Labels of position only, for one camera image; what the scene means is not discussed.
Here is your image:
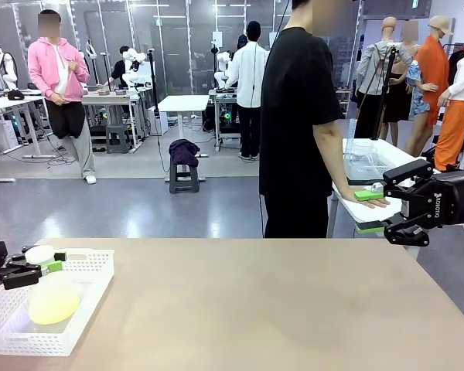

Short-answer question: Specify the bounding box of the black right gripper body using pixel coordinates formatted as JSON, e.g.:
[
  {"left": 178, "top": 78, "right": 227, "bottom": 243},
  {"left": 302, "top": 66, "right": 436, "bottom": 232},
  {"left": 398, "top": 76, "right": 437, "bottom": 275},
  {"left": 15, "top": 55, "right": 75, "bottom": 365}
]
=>
[{"left": 404, "top": 172, "right": 464, "bottom": 229}]

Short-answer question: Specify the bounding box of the white round lid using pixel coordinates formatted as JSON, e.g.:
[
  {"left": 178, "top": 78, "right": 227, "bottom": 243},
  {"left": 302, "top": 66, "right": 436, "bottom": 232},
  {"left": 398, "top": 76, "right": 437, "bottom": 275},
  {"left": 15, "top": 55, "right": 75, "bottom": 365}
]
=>
[{"left": 24, "top": 244, "right": 56, "bottom": 266}]

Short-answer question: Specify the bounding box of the frosted flask with yellow liquid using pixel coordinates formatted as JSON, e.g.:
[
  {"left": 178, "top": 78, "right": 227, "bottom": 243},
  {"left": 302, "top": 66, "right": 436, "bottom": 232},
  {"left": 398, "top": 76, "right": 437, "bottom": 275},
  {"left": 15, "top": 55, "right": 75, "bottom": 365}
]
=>
[{"left": 26, "top": 262, "right": 82, "bottom": 325}]

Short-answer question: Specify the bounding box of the clear plastic funnel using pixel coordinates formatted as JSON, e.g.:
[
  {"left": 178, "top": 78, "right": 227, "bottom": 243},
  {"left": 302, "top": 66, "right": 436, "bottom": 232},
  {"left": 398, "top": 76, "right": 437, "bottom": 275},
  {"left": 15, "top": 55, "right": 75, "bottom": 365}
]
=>
[{"left": 353, "top": 139, "right": 379, "bottom": 168}]

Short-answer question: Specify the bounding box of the person's right forearm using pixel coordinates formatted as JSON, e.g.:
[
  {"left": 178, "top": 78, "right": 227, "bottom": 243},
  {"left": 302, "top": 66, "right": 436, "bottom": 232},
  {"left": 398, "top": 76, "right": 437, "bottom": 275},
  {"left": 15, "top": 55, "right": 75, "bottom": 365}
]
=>
[{"left": 312, "top": 117, "right": 353, "bottom": 191}]

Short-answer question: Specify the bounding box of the person's right hand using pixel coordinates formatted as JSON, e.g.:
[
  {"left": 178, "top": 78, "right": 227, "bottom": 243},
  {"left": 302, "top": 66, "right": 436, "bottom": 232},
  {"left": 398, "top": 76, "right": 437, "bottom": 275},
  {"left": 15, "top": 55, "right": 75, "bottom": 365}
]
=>
[{"left": 342, "top": 186, "right": 391, "bottom": 209}]

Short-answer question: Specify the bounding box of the mannequin in orange trousers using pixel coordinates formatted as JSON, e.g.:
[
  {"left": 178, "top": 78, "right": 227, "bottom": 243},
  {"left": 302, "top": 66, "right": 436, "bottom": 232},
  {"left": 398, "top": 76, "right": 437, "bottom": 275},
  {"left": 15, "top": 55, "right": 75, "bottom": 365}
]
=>
[{"left": 435, "top": 44, "right": 464, "bottom": 173}]

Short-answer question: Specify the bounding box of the white perforated plastic basket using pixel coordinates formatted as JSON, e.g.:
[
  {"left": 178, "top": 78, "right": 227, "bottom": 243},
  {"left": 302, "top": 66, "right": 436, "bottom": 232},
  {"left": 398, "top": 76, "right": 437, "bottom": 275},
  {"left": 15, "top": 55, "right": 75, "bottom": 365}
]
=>
[{"left": 0, "top": 249, "right": 115, "bottom": 356}]

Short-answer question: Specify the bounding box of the mannequin in black dress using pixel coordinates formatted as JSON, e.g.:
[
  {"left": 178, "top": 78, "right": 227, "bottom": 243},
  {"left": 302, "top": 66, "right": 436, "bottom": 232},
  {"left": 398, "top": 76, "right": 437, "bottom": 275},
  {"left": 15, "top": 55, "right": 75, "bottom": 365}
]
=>
[{"left": 382, "top": 19, "right": 421, "bottom": 146}]

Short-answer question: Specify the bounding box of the mannequin in blue patterned dress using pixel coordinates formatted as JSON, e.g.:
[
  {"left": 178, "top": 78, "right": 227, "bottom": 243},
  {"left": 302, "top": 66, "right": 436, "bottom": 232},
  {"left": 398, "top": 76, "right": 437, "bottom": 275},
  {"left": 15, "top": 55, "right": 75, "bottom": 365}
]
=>
[{"left": 405, "top": 60, "right": 438, "bottom": 117}]

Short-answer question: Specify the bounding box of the black tripod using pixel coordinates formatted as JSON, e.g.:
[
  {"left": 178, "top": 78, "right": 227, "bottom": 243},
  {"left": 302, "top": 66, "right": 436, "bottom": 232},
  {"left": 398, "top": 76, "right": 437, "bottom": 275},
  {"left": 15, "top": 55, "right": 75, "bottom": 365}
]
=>
[{"left": 370, "top": 44, "right": 399, "bottom": 141}]

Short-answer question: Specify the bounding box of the mannequin in orange robe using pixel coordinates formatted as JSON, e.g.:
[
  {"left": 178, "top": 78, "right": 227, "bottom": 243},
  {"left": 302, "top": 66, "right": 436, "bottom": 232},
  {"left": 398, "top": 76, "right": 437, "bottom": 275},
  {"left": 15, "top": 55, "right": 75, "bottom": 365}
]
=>
[{"left": 404, "top": 14, "right": 455, "bottom": 155}]

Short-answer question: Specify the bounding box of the mannequin in grey jacket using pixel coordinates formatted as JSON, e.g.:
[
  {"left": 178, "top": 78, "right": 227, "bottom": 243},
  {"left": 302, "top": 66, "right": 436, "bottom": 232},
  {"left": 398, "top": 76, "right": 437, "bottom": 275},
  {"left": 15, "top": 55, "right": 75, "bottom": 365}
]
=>
[{"left": 355, "top": 15, "right": 413, "bottom": 146}]

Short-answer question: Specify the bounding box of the person in black t-shirt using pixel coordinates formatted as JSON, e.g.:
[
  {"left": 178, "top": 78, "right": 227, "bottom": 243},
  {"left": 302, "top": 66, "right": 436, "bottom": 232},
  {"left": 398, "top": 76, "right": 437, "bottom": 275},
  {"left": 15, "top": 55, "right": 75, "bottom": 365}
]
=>
[{"left": 258, "top": 0, "right": 345, "bottom": 239}]

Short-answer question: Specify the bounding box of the grey step stool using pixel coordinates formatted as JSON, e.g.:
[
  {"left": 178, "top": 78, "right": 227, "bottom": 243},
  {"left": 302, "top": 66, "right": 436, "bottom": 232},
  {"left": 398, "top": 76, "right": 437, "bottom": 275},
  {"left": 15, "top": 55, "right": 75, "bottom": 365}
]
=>
[{"left": 105, "top": 124, "right": 132, "bottom": 155}]

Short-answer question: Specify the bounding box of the white desk with metal legs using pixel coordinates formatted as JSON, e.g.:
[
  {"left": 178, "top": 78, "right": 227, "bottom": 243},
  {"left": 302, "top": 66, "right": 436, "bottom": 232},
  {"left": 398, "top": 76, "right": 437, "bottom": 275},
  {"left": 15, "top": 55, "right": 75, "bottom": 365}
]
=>
[{"left": 0, "top": 94, "right": 61, "bottom": 160}]

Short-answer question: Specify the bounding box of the dark grey stool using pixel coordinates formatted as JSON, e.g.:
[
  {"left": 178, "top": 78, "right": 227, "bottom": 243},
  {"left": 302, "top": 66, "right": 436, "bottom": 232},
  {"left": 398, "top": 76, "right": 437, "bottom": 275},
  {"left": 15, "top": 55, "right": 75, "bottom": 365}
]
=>
[{"left": 169, "top": 154, "right": 201, "bottom": 194}]

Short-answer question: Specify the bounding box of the person in white shirt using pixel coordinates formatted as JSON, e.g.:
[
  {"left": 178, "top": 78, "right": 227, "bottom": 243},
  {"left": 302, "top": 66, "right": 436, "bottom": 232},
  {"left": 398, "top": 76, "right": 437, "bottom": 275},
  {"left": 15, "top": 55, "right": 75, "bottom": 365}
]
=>
[{"left": 224, "top": 21, "right": 271, "bottom": 162}]

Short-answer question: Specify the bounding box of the cluttered white work desk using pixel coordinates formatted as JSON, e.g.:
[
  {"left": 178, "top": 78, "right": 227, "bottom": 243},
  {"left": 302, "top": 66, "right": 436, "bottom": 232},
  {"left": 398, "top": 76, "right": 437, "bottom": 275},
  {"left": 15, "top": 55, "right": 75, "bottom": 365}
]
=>
[{"left": 80, "top": 90, "right": 146, "bottom": 150}]

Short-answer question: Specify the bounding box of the dark purple jacket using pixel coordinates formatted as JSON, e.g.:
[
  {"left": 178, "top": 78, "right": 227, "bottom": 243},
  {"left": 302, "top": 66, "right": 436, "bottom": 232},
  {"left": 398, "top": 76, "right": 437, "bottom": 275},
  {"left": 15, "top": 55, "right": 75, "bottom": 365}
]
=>
[{"left": 168, "top": 138, "right": 201, "bottom": 168}]

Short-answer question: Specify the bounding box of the white computer tower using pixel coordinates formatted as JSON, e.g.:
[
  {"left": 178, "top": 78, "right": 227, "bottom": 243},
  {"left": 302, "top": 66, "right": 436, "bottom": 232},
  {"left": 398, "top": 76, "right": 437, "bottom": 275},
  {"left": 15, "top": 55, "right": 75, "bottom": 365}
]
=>
[{"left": 148, "top": 106, "right": 169, "bottom": 136}]

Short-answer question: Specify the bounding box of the person in pink hoodie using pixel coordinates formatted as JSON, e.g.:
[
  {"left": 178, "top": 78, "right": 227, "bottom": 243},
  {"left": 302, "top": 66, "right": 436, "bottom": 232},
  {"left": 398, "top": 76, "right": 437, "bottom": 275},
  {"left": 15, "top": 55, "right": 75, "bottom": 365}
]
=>
[{"left": 27, "top": 9, "right": 97, "bottom": 186}]

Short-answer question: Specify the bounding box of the black pole stand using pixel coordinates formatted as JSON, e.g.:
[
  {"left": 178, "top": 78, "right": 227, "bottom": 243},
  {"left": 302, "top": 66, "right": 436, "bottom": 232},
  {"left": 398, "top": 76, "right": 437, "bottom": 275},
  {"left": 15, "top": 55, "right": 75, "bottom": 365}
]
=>
[{"left": 146, "top": 48, "right": 162, "bottom": 136}]

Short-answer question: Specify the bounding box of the seated person in black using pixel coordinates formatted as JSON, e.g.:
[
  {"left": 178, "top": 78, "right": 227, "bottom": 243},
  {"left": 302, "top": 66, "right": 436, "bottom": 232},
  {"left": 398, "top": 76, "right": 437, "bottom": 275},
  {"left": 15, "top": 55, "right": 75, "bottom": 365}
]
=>
[{"left": 107, "top": 45, "right": 131, "bottom": 87}]

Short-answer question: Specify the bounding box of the small white standing table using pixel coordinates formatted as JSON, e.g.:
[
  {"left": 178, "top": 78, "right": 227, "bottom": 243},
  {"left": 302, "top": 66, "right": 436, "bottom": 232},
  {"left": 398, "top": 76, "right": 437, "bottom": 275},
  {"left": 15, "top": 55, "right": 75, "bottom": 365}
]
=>
[{"left": 158, "top": 95, "right": 210, "bottom": 159}]

